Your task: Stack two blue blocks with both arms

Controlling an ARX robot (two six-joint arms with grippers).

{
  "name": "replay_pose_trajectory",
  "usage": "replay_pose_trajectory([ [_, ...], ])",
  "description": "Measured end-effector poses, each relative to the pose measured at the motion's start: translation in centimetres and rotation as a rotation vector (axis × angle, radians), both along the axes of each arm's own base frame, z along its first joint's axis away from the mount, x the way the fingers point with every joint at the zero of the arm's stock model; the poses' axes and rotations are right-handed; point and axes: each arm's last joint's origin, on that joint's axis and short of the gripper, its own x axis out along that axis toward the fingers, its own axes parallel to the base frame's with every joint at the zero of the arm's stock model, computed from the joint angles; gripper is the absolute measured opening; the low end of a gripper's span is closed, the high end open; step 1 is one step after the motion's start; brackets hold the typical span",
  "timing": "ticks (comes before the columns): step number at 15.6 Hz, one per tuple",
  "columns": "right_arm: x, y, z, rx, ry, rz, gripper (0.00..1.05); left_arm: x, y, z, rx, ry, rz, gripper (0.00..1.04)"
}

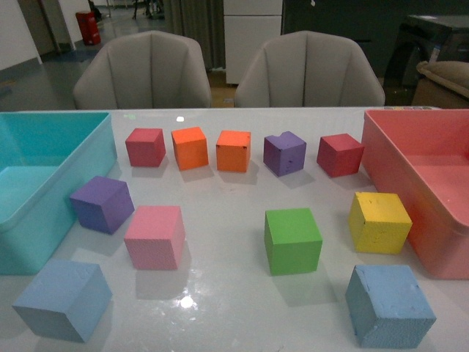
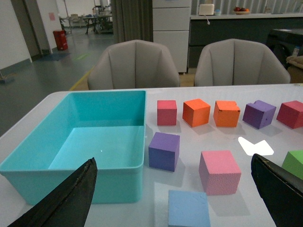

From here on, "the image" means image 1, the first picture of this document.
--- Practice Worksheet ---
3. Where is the light blue foam cube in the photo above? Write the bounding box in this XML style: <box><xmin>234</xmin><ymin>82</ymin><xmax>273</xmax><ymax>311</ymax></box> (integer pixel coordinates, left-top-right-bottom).
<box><xmin>345</xmin><ymin>265</ymin><xmax>437</xmax><ymax>349</ymax></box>
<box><xmin>12</xmin><ymin>259</ymin><xmax>112</xmax><ymax>343</ymax></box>

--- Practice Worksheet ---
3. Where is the right orange foam cube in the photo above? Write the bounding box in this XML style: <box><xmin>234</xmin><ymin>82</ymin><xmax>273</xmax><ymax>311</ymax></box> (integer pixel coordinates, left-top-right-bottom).
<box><xmin>216</xmin><ymin>130</ymin><xmax>251</xmax><ymax>172</ymax></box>

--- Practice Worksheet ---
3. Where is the orange foam cube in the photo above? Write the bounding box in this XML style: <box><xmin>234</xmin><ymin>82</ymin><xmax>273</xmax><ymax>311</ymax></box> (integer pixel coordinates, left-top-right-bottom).
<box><xmin>171</xmin><ymin>127</ymin><xmax>209</xmax><ymax>171</ymax></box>
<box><xmin>216</xmin><ymin>130</ymin><xmax>251</xmax><ymax>172</ymax></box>

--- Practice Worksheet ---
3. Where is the notched purple foam cube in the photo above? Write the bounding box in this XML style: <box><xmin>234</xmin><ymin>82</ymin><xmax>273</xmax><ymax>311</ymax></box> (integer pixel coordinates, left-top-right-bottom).
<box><xmin>263</xmin><ymin>131</ymin><xmax>307</xmax><ymax>177</ymax></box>

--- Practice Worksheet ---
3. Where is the left orange foam cube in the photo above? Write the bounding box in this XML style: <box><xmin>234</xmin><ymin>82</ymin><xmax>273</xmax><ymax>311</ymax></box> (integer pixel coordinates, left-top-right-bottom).
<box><xmin>171</xmin><ymin>127</ymin><xmax>209</xmax><ymax>171</ymax></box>

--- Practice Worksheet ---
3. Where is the green foam cube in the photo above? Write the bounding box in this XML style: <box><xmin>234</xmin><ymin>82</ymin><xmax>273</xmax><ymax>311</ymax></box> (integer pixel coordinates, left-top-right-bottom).
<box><xmin>264</xmin><ymin>208</ymin><xmax>322</xmax><ymax>276</ymax></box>

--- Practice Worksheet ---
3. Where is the left red foam cube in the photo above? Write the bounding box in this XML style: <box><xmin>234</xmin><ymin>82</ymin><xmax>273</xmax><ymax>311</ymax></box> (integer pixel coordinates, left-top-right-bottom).
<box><xmin>125</xmin><ymin>128</ymin><xmax>166</xmax><ymax>167</ymax></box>

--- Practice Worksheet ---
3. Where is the red foam cube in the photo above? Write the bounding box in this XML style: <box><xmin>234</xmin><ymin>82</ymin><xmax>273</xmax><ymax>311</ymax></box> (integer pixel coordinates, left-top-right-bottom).
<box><xmin>125</xmin><ymin>128</ymin><xmax>166</xmax><ymax>167</ymax></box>
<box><xmin>317</xmin><ymin>133</ymin><xmax>364</xmax><ymax>177</ymax></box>

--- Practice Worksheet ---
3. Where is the pink foam cube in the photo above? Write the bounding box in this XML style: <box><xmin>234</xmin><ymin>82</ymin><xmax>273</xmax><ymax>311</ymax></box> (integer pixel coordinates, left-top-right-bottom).
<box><xmin>124</xmin><ymin>205</ymin><xmax>185</xmax><ymax>270</ymax></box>

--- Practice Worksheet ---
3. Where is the right red foam cube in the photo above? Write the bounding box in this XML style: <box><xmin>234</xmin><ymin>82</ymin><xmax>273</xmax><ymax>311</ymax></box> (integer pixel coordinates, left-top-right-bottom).
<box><xmin>317</xmin><ymin>133</ymin><xmax>364</xmax><ymax>177</ymax></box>

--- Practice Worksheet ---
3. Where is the right grey armchair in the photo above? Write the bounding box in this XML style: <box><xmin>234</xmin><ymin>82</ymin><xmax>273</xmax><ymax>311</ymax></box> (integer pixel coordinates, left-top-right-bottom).
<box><xmin>234</xmin><ymin>31</ymin><xmax>385</xmax><ymax>108</ymax></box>

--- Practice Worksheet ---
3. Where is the grey armchair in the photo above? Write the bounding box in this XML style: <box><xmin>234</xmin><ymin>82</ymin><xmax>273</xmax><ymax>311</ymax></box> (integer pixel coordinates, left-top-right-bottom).
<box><xmin>234</xmin><ymin>31</ymin><xmax>385</xmax><ymax>108</ymax></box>
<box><xmin>73</xmin><ymin>31</ymin><xmax>212</xmax><ymax>110</ymax></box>

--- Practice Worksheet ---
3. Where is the left purple foam cube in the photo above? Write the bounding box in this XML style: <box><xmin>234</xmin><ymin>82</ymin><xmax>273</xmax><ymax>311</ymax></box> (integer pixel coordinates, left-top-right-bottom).
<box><xmin>70</xmin><ymin>176</ymin><xmax>135</xmax><ymax>235</ymax></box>

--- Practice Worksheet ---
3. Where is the left grey armchair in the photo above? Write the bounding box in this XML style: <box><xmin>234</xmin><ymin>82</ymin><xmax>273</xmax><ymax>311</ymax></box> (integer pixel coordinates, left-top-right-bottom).
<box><xmin>73</xmin><ymin>31</ymin><xmax>212</xmax><ymax>110</ymax></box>

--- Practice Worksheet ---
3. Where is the yellow foam cube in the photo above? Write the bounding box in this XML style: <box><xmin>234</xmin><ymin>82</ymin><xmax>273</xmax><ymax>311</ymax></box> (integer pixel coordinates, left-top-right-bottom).
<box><xmin>348</xmin><ymin>192</ymin><xmax>413</xmax><ymax>254</ymax></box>

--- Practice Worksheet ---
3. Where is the white drawer cabinet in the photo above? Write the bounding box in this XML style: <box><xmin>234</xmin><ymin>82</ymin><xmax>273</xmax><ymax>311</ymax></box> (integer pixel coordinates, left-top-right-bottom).
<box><xmin>223</xmin><ymin>0</ymin><xmax>283</xmax><ymax>84</ymax></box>

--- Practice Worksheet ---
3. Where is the grey curtain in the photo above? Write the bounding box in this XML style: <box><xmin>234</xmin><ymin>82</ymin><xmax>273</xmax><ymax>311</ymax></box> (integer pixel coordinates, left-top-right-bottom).
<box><xmin>163</xmin><ymin>0</ymin><xmax>226</xmax><ymax>70</ymax></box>

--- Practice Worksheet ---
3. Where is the pink plastic bin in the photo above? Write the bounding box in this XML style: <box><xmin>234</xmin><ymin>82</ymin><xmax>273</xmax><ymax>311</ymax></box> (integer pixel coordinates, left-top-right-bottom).
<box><xmin>362</xmin><ymin>109</ymin><xmax>468</xmax><ymax>279</ymax></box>

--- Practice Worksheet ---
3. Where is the teal plastic bin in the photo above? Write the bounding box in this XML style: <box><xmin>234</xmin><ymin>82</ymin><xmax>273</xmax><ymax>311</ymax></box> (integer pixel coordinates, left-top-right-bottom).
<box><xmin>1</xmin><ymin>111</ymin><xmax>117</xmax><ymax>275</ymax></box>

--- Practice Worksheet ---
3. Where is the red fire extinguisher box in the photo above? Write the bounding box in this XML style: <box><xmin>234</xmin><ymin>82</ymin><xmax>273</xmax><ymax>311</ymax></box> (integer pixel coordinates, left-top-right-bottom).
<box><xmin>75</xmin><ymin>11</ymin><xmax>101</xmax><ymax>45</ymax></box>

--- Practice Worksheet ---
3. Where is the beige sofa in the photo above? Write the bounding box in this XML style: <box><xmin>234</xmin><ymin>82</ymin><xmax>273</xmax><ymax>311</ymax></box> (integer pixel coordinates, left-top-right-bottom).
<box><xmin>412</xmin><ymin>61</ymin><xmax>468</xmax><ymax>109</ymax></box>

